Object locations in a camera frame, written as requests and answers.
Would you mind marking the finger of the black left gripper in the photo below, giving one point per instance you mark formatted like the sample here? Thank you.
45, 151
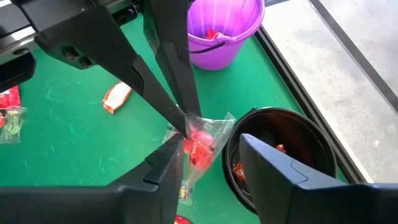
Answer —
87, 34
171, 37

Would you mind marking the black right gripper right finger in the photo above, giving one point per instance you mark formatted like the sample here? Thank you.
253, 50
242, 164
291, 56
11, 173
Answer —
311, 199

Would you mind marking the red Skittles candy pouch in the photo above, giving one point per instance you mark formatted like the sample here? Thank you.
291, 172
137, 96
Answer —
213, 33
183, 220
9, 98

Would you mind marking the clear-wrapped red jelly candy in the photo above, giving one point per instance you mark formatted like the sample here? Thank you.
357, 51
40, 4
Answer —
202, 149

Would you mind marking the red white candy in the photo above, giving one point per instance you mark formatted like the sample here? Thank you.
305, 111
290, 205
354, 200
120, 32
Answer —
280, 148

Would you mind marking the orange white-backed candy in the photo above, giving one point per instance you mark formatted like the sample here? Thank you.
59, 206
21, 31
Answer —
116, 97

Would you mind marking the black plastic bucket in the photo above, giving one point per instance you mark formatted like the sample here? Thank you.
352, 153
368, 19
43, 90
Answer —
295, 124

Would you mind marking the purple face-printed plastic bucket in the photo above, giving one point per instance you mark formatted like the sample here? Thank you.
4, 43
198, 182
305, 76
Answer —
217, 56

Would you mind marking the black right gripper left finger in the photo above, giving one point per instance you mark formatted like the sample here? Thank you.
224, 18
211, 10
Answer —
93, 205

